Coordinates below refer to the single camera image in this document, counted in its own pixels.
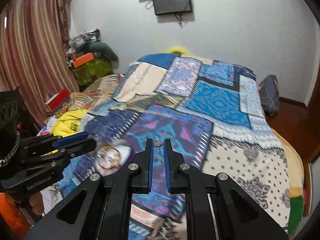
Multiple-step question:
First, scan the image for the heart-shaped purple jewelry box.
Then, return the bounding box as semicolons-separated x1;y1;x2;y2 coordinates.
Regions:
92;139;134;176

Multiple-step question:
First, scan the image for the wall-mounted black monitor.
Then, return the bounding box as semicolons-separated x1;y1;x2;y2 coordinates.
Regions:
152;0;192;16

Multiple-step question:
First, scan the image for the striped brown blanket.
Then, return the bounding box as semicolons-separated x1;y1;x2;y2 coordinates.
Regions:
52;74;123;118

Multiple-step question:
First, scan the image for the left hand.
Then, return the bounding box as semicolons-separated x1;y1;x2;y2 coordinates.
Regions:
29;192;44;216

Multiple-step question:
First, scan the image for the dark blue bag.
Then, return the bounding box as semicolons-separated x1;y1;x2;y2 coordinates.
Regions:
259;75;280;116

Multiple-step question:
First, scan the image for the pile of clothes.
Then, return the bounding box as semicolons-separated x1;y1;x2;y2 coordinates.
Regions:
68;29;101;53

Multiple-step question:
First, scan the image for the yellow cartoon blanket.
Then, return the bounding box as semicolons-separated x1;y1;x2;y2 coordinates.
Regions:
50;109;88;137

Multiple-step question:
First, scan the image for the blue patchwork bedspread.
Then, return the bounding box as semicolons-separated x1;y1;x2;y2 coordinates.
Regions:
42;53;303;239

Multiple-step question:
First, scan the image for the silver ornate earring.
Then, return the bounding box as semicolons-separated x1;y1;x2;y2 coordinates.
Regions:
153;139;163;152

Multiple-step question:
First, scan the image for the orange box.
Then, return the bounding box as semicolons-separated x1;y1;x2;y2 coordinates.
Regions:
73;53;95;68

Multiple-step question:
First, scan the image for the monitor cable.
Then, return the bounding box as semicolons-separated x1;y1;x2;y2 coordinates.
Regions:
173;12;187;28

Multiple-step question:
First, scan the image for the green patterned storage box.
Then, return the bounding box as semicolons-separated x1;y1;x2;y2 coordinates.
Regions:
72;57;113;86

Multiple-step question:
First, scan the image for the orange left sleeve forearm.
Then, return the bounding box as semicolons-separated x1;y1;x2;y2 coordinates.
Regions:
1;193;31;239

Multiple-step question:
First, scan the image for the striped pink curtain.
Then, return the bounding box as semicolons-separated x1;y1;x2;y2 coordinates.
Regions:
1;0;79;125

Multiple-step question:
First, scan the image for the red book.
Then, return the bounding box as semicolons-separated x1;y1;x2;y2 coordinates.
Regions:
45;89;70;112

